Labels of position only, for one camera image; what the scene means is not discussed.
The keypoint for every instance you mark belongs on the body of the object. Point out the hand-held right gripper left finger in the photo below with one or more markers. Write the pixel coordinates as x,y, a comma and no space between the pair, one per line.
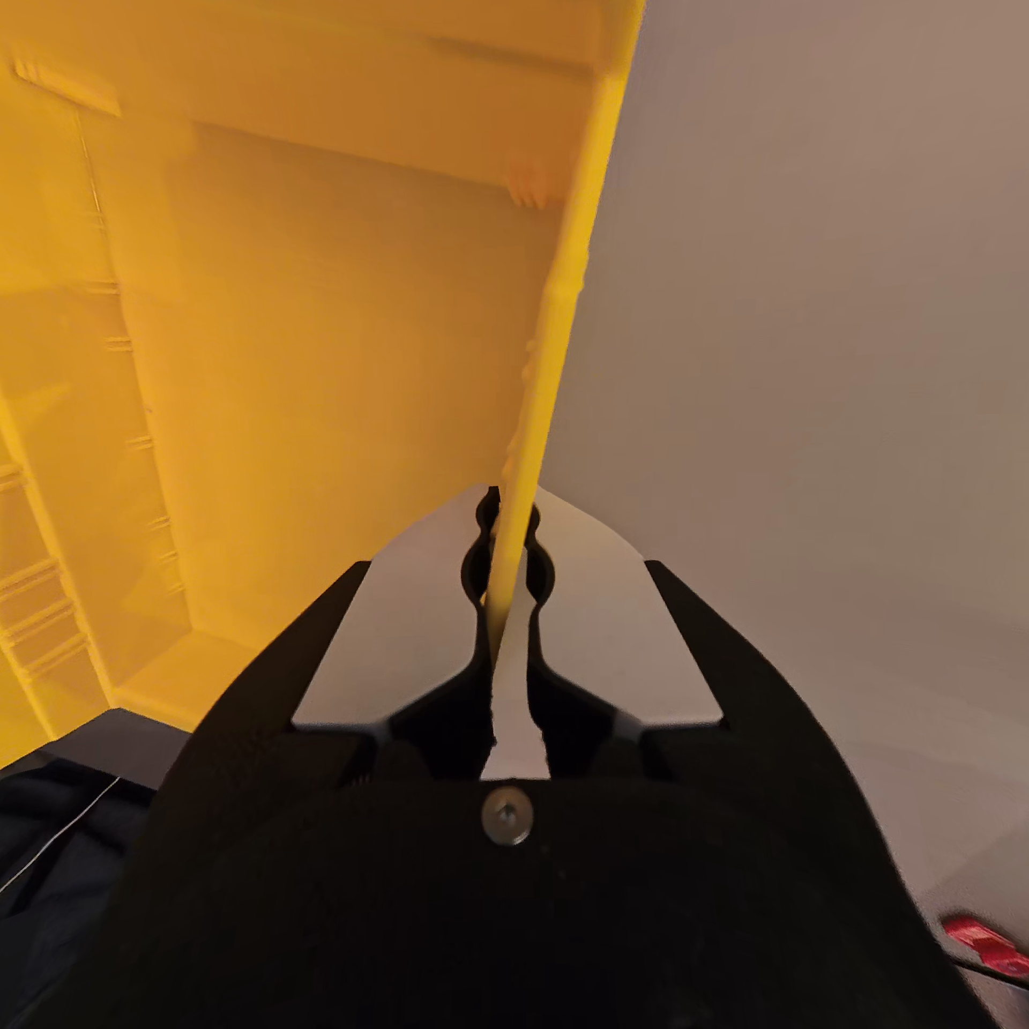
402,627

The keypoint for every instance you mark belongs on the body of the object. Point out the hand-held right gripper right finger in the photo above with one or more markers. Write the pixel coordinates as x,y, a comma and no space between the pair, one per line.
619,627

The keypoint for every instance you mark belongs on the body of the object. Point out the yellow plastic bin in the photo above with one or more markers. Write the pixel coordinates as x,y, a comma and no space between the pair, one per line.
281,321

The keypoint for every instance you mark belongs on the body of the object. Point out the dark printed cloth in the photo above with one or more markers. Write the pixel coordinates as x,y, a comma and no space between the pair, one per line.
48,924

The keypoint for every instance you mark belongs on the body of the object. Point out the red tag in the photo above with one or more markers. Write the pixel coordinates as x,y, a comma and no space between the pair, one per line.
981,940

